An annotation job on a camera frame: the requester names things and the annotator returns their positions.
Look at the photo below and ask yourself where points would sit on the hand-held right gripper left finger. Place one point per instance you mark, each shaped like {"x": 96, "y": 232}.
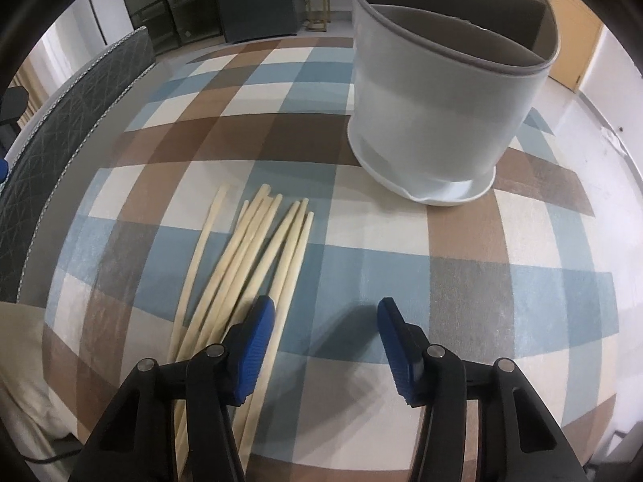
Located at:
{"x": 256, "y": 341}

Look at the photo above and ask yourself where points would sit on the wooden door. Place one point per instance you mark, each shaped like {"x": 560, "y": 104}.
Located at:
{"x": 572, "y": 35}

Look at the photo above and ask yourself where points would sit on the grey quilted mattress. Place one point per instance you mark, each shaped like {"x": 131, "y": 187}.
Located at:
{"x": 60, "y": 120}

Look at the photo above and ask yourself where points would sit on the white grey-rimmed utensil holder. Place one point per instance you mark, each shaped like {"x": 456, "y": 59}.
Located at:
{"x": 427, "y": 110}

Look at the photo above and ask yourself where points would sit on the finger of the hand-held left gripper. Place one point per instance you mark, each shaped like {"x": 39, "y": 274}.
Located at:
{"x": 3, "y": 169}
{"x": 12, "y": 104}

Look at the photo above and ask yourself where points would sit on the dark grey refrigerator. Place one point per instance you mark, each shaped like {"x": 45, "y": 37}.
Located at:
{"x": 256, "y": 0}

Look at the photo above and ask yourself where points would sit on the white crumpled cloth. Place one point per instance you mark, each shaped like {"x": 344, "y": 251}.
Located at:
{"x": 610, "y": 136}

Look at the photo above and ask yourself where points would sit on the bundle of wooden chopsticks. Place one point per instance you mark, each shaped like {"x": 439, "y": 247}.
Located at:
{"x": 271, "y": 241}

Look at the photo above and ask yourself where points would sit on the cream cloth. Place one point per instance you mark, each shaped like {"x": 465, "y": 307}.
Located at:
{"x": 25, "y": 361}

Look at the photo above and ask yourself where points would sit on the plaid tablecloth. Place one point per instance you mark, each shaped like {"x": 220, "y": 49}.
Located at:
{"x": 452, "y": 281}

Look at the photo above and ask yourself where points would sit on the dark glass cabinet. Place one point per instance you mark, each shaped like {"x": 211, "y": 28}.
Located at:
{"x": 176, "y": 10}

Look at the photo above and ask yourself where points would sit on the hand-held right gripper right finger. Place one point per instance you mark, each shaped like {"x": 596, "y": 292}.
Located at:
{"x": 402, "y": 356}

